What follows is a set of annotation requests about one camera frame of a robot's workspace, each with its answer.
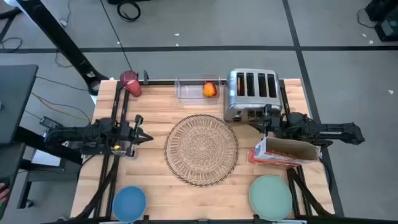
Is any black stand beam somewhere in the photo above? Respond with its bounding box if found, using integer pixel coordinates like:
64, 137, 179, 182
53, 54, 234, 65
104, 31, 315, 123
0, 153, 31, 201
15, 0, 109, 94

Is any red faceted plastic cup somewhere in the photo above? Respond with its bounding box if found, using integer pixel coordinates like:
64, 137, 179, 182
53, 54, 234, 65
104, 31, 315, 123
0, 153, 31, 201
119, 70, 143, 98

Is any clear drinking glass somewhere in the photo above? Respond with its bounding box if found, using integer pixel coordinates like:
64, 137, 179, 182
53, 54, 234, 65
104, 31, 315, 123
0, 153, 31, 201
112, 142, 137, 158

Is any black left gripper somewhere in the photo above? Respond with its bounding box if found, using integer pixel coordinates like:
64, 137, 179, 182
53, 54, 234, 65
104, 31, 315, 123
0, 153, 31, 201
119, 121, 154, 146

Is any dark desk top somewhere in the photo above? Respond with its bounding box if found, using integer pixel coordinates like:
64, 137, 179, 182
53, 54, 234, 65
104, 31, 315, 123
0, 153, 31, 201
0, 64, 39, 147

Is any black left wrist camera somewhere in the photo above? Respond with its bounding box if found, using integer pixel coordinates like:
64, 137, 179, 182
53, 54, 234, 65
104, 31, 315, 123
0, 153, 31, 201
133, 114, 144, 131

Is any silver four-slot toaster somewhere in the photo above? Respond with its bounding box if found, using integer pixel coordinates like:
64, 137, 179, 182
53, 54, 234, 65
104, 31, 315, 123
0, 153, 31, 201
223, 68, 284, 123

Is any blue bowl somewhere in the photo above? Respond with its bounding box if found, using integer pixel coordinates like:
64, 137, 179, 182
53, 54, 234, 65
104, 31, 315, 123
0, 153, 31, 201
112, 185, 147, 223

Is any cereal box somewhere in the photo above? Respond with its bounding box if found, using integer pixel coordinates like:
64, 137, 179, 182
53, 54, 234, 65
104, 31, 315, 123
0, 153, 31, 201
248, 136, 322, 167

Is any black power adapter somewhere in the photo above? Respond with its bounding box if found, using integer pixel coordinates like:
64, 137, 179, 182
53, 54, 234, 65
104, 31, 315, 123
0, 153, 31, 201
39, 116, 63, 129

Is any round woven placemat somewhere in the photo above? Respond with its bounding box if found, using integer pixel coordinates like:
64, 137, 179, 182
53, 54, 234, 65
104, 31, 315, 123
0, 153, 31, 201
164, 114, 239, 187

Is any clear plastic container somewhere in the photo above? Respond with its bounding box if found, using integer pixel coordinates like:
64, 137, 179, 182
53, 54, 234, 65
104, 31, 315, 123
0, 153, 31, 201
174, 73, 222, 100

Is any red yellow apple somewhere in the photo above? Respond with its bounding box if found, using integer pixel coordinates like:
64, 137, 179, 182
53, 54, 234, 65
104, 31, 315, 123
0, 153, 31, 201
202, 82, 218, 98

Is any person's hand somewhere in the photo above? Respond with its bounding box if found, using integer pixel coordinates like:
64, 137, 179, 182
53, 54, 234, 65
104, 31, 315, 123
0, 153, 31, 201
0, 182, 11, 205

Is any dark equipment on floor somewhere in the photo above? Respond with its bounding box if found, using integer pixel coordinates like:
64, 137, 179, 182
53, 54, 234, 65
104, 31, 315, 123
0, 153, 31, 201
365, 0, 398, 43

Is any green plate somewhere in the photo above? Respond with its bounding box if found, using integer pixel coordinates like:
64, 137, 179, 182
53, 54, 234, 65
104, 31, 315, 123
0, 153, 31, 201
248, 175, 294, 222

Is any black coiled cable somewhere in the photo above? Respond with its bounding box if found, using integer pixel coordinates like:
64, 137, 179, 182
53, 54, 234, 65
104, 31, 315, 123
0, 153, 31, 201
116, 0, 142, 23

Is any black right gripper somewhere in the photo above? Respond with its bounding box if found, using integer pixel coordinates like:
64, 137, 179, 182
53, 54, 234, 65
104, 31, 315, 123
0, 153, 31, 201
257, 114, 287, 138

